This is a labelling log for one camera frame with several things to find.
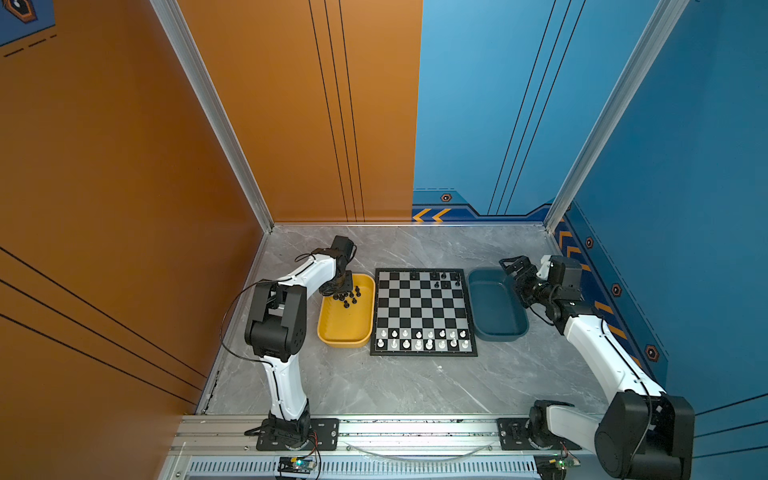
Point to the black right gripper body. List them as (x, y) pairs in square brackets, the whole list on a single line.
[(530, 287)]

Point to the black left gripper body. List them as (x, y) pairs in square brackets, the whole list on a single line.
[(341, 286)]

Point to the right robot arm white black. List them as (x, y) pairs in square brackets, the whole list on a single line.
[(645, 433)]

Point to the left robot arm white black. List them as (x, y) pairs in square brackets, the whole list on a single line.
[(276, 330)]

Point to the white chess piece row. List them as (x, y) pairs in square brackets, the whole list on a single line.
[(405, 341)]

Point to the black white chess board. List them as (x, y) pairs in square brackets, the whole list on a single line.
[(405, 297)]

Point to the green circuit board left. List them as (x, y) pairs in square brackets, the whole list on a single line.
[(296, 467)]

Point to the teal plastic tray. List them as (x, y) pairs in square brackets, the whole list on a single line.
[(498, 315)]

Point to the yellow plastic tray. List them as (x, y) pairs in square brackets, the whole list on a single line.
[(349, 328)]

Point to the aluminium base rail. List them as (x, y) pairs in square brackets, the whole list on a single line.
[(453, 446)]

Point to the aluminium corner post left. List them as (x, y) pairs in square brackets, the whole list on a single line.
[(176, 29)]

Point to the aluminium corner post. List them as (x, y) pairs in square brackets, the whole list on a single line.
[(650, 43), (176, 29)]

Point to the aluminium corner post right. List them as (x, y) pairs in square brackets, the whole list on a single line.
[(650, 43)]

